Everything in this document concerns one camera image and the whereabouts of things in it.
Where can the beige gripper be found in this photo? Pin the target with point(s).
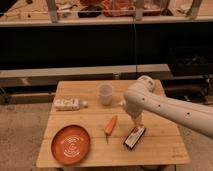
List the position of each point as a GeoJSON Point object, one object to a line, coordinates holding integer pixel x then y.
{"type": "Point", "coordinates": [137, 120]}

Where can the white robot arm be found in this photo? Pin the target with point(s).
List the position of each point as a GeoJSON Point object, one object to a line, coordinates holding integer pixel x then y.
{"type": "Point", "coordinates": [140, 96]}

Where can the white ceramic cup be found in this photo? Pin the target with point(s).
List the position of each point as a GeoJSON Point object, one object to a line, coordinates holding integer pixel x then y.
{"type": "Point", "coordinates": [105, 92]}

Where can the black and red box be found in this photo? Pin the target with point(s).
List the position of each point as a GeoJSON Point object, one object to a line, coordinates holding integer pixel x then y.
{"type": "Point", "coordinates": [134, 136]}

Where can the wooden folding table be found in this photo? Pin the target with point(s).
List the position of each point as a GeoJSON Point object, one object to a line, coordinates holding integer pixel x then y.
{"type": "Point", "coordinates": [161, 144]}

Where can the orange plate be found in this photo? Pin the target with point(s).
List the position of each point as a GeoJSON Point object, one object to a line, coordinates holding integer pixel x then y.
{"type": "Point", "coordinates": [70, 145]}

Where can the white plastic bottle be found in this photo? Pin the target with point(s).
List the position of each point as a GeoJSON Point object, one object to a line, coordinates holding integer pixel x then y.
{"type": "Point", "coordinates": [72, 104]}

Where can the grey metal bench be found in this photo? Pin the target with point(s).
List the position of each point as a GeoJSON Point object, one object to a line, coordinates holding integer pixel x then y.
{"type": "Point", "coordinates": [51, 76]}

